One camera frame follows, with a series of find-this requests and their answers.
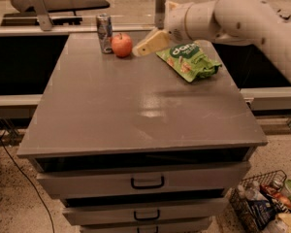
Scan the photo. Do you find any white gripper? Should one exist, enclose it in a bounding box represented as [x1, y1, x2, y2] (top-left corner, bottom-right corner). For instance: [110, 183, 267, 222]
[132, 1, 193, 56]

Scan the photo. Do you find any red apple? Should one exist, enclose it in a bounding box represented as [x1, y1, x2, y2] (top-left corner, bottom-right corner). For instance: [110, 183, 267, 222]
[112, 33, 133, 57]

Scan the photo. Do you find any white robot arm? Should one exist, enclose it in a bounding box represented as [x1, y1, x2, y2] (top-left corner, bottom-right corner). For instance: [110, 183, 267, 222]
[133, 0, 291, 83]

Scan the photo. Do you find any silver redbull can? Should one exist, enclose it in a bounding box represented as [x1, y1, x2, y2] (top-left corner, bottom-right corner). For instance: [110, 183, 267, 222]
[96, 14, 113, 53]

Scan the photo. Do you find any green snack bag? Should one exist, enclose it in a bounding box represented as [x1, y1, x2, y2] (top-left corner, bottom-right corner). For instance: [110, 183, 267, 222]
[156, 42, 221, 83]

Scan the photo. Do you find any grey drawer cabinet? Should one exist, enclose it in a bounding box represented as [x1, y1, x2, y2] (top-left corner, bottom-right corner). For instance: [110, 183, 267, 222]
[18, 33, 267, 229]

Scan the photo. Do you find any clear plastic water bottle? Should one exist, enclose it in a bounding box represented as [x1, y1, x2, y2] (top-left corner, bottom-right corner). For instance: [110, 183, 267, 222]
[237, 181, 267, 201]

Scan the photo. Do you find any red snack packet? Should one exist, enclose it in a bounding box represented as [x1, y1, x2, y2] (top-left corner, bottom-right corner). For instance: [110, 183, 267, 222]
[260, 184, 291, 209]

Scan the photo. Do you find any middle metal bracket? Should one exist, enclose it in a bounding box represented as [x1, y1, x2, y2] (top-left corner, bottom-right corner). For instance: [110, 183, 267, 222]
[154, 0, 166, 29]

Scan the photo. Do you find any metal bracket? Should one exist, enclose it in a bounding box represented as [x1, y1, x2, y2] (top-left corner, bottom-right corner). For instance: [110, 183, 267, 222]
[154, 0, 166, 29]
[30, 0, 52, 31]

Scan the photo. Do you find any left metal bracket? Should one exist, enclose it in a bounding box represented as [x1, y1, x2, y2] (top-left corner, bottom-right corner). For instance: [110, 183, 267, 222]
[30, 0, 52, 31]

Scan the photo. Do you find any top drawer with black handle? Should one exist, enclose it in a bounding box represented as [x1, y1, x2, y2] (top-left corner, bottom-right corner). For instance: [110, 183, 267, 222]
[37, 161, 250, 199]

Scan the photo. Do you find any drawer with black handle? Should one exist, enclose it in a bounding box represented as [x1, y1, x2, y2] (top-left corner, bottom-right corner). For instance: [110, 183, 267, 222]
[80, 217, 211, 233]
[62, 198, 228, 225]
[37, 161, 250, 199]

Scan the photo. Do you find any middle drawer with black handle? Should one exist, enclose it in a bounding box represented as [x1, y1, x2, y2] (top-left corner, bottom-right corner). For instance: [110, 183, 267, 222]
[62, 198, 228, 225]

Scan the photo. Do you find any black wire basket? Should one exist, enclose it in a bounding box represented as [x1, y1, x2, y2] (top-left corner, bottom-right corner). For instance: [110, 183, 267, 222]
[230, 170, 289, 233]

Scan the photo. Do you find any bottom drawer with black handle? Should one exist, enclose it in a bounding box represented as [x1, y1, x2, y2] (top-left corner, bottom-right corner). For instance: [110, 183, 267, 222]
[80, 217, 211, 233]

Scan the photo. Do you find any black floor cable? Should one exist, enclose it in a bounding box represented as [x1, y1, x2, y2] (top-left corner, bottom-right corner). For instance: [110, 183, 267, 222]
[0, 126, 56, 233]

